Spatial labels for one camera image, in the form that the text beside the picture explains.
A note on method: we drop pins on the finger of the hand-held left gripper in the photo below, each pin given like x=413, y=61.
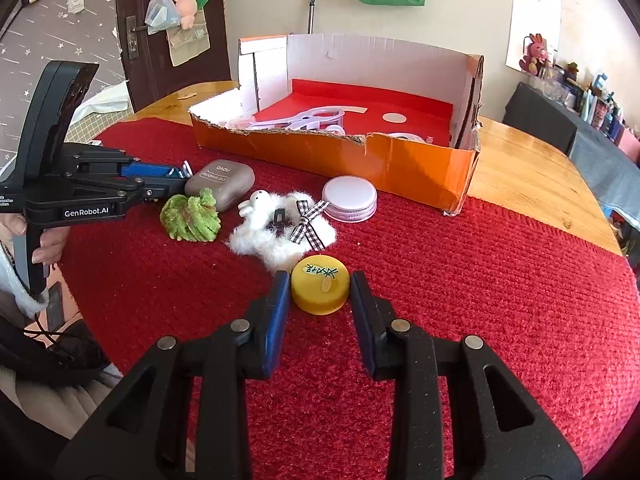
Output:
x=145, y=170
x=150, y=191

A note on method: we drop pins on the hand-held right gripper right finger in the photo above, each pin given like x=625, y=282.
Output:
x=362, y=320

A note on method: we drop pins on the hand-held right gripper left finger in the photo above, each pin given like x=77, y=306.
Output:
x=277, y=320

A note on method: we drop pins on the yellow round container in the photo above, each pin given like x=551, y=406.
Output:
x=320, y=285

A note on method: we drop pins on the white fluffy bunny hair clip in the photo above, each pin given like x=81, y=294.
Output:
x=270, y=245

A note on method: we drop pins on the grey eyeshadow case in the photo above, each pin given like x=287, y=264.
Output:
x=225, y=180

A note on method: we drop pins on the small clear plastic box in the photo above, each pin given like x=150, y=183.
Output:
x=240, y=122

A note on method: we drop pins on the round jar with pink lid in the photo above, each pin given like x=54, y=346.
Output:
x=350, y=195

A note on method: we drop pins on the orange cardboard box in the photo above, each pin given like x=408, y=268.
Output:
x=325, y=160

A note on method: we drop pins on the lavender plastic clamp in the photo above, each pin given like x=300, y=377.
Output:
x=310, y=120

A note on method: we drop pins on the person's left forearm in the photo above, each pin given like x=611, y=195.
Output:
x=15, y=285

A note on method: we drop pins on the person's left hand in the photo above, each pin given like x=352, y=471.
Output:
x=50, y=247

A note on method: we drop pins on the white plastic bag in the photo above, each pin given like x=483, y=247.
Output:
x=105, y=100

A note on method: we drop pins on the dark brown door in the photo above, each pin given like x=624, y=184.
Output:
x=150, y=85

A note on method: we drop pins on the red knitted mat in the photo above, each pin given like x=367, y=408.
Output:
x=450, y=310

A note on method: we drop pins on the pink plush toys on door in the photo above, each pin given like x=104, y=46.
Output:
x=187, y=47

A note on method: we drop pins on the clear plastic bag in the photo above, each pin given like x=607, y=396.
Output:
x=160, y=15

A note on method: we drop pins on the peach plush doll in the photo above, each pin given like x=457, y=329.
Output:
x=185, y=10

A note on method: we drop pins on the person's clothing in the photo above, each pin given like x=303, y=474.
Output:
x=60, y=410

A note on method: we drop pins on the side table with blue cloth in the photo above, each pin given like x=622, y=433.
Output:
x=590, y=150

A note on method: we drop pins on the pink rabbit plush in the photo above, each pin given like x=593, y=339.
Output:
x=534, y=55

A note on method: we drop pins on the row of bottles and ornaments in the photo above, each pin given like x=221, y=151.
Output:
x=600, y=105

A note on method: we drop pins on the wall mirror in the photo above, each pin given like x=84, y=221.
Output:
x=535, y=10

